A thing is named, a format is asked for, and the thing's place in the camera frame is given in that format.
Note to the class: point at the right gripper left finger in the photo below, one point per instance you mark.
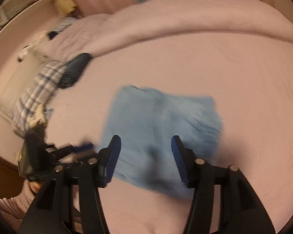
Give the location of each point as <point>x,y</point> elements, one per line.
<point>51,210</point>

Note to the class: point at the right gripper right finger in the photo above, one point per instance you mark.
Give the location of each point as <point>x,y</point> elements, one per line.
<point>241,210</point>

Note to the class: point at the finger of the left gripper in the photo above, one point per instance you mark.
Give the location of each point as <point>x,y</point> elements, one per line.
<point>83,149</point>

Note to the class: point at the light blue denim pants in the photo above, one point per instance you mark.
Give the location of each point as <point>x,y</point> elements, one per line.
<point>146,120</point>

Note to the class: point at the person left hand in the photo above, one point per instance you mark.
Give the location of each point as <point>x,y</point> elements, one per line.
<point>35,186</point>

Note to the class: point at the plaid pillow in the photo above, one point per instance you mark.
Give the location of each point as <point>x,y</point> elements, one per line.
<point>40,91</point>

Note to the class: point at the dark folded garment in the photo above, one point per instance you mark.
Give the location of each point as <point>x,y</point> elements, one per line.
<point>74,70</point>

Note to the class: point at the white plush toy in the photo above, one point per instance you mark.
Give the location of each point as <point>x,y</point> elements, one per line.
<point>32,45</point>

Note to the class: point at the checkered blue pillow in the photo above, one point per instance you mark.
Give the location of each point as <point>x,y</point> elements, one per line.
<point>66,22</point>

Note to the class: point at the yellow tassel fringe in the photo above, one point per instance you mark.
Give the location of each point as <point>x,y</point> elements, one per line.
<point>65,7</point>

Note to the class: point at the pink duvet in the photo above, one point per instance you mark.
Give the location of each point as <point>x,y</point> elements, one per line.
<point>101,33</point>

